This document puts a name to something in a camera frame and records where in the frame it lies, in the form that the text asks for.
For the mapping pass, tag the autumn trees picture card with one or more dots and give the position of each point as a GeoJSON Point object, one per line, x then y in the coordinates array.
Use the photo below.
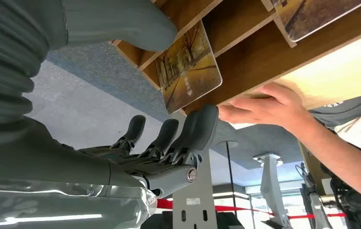
{"type": "Point", "coordinates": [188, 71]}
{"type": "Point", "coordinates": [309, 15]}

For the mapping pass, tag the white stand with round base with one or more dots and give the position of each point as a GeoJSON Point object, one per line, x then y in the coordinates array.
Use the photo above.
{"type": "Point", "coordinates": [272, 186]}

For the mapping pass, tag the wooden card holder rack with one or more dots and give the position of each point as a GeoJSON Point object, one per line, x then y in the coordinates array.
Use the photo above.
{"type": "Point", "coordinates": [262, 53]}

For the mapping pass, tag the thin pole with round base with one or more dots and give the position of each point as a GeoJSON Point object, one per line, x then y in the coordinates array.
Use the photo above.
{"type": "Point", "coordinates": [230, 170]}

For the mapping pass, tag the brown wooden panel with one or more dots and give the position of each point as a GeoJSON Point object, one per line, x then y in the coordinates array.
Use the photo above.
{"type": "Point", "coordinates": [313, 170]}

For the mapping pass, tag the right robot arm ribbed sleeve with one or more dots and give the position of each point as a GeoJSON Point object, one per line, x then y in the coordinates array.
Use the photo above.
{"type": "Point", "coordinates": [3, 63]}

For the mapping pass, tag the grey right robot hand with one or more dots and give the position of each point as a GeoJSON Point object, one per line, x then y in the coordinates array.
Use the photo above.
{"type": "Point", "coordinates": [57, 177]}

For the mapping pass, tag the red barrier tape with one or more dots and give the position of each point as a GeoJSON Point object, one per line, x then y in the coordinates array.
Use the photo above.
{"type": "Point", "coordinates": [249, 210]}

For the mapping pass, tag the black equipment in background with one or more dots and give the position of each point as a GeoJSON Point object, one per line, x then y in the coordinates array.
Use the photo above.
{"type": "Point", "coordinates": [351, 202]}

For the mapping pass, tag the grey metal stand column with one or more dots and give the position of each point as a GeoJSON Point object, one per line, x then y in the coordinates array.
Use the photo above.
{"type": "Point", "coordinates": [196, 199]}

